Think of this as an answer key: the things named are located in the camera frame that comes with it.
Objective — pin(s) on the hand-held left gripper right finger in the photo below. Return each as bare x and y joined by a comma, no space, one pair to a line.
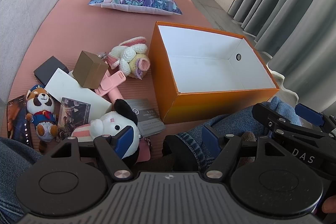
210,140

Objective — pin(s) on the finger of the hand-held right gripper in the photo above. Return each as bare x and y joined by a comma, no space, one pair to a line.
308,113
273,119

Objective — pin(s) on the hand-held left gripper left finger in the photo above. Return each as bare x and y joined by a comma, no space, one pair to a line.
126,141

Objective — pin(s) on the white panda plush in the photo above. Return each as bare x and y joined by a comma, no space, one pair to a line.
110,124

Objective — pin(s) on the grey booklet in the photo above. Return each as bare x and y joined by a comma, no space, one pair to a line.
149,119

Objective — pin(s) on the pink selfie stick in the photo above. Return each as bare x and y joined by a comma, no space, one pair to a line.
110,82

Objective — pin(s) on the white long box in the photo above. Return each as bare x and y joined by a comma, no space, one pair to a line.
76,92

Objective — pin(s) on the orange cardboard box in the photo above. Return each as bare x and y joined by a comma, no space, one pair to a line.
168,77

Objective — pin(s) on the brown cardboard box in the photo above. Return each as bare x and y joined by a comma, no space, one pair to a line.
89,69

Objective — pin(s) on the crocheted bunny plush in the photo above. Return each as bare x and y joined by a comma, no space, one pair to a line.
128,56

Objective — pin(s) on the sailor raccoon plush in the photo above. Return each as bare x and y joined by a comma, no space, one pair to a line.
40,106

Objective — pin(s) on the black box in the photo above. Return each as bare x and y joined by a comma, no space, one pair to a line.
50,69

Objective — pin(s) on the dark printed photo card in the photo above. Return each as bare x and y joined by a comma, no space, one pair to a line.
17,119

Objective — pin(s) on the person's right hand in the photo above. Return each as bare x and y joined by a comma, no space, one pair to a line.
329,207

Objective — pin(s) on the person's right leg in jeans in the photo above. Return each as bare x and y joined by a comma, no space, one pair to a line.
236,119

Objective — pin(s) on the person's leg in jeans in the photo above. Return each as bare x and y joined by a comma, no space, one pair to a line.
236,119
10,161

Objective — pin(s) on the black sock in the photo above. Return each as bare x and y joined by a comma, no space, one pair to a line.
178,153

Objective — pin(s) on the white cloth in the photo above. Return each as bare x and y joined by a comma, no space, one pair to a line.
286,85

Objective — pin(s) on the grey curtain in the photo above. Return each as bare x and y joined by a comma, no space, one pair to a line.
288,16

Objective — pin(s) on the person's left leg in jeans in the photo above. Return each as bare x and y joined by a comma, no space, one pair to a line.
10,161

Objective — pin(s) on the pink ribbed mat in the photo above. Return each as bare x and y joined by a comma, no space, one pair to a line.
78,29

